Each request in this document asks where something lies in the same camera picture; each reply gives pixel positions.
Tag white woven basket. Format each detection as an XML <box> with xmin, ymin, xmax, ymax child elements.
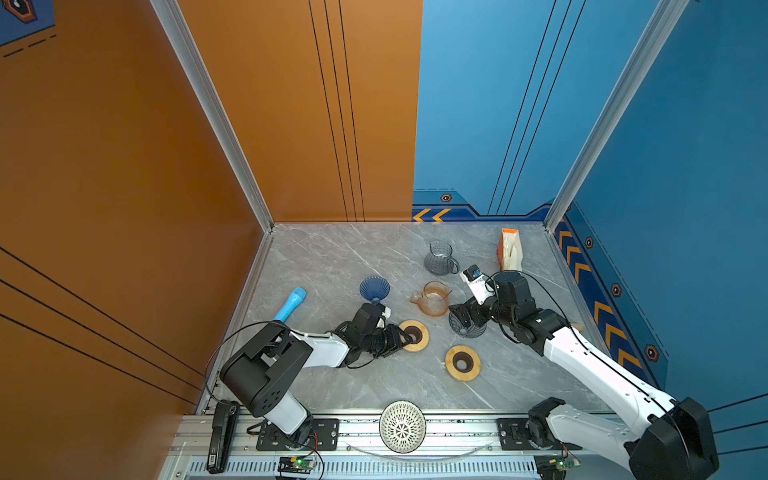
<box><xmin>379</xmin><ymin>401</ymin><xmax>427</xmax><ymax>454</ymax></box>

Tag left green circuit board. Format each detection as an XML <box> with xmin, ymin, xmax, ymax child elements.
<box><xmin>277</xmin><ymin>456</ymin><xmax>317</xmax><ymax>476</ymax></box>

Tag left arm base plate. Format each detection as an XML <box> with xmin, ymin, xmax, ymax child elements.
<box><xmin>256</xmin><ymin>417</ymin><xmax>339</xmax><ymax>452</ymax></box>

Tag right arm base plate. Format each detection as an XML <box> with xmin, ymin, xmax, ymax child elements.
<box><xmin>496</xmin><ymin>417</ymin><xmax>581</xmax><ymax>451</ymax></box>

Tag aluminium corner post right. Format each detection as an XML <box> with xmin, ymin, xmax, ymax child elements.
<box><xmin>543</xmin><ymin>0</ymin><xmax>689</xmax><ymax>234</ymax></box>

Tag right green circuit board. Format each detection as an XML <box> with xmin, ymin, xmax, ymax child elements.
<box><xmin>534</xmin><ymin>456</ymin><xmax>581</xmax><ymax>480</ymax></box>

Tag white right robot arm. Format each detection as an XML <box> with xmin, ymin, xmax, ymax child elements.
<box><xmin>449</xmin><ymin>265</ymin><xmax>720</xmax><ymax>479</ymax></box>

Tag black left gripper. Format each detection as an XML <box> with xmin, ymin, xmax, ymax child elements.
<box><xmin>360</xmin><ymin>324</ymin><xmax>415</xmax><ymax>359</ymax></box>

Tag grey glass dripper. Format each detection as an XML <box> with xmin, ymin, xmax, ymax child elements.
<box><xmin>449</xmin><ymin>308</ymin><xmax>486</xmax><ymax>338</ymax></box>

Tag blue glass dripper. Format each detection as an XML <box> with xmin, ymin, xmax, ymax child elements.
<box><xmin>359</xmin><ymin>275</ymin><xmax>391</xmax><ymax>304</ymax></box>

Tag green circuit board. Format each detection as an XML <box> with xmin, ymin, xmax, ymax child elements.
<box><xmin>534</xmin><ymin>456</ymin><xmax>581</xmax><ymax>480</ymax></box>
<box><xmin>277</xmin><ymin>456</ymin><xmax>317</xmax><ymax>476</ymax></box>

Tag cream coffee filter pack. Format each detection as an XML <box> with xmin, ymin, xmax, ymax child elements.
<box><xmin>496</xmin><ymin>228</ymin><xmax>524</xmax><ymax>271</ymax></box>

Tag aluminium mounting rail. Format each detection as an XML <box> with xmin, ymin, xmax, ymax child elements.
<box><xmin>159</xmin><ymin>408</ymin><xmax>632</xmax><ymax>479</ymax></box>

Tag aluminium corner post left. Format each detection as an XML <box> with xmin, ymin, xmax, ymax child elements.
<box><xmin>150</xmin><ymin>0</ymin><xmax>274</xmax><ymax>234</ymax></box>

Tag grey glass mug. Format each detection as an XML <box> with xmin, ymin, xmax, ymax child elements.
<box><xmin>424</xmin><ymin>240</ymin><xmax>459</xmax><ymax>276</ymax></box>

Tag aluminium corner post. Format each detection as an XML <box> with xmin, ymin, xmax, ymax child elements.
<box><xmin>543</xmin><ymin>0</ymin><xmax>689</xmax><ymax>234</ymax></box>
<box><xmin>150</xmin><ymin>0</ymin><xmax>274</xmax><ymax>234</ymax></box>

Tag black handheld device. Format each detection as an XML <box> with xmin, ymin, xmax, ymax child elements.
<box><xmin>206</xmin><ymin>400</ymin><xmax>240</xmax><ymax>474</ymax></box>

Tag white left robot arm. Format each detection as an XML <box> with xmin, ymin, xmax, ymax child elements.
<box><xmin>219</xmin><ymin>303</ymin><xmax>420</xmax><ymax>444</ymax></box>

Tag wooden dripper ring holder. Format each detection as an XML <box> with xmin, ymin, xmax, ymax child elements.
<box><xmin>399</xmin><ymin>320</ymin><xmax>430</xmax><ymax>353</ymax></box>

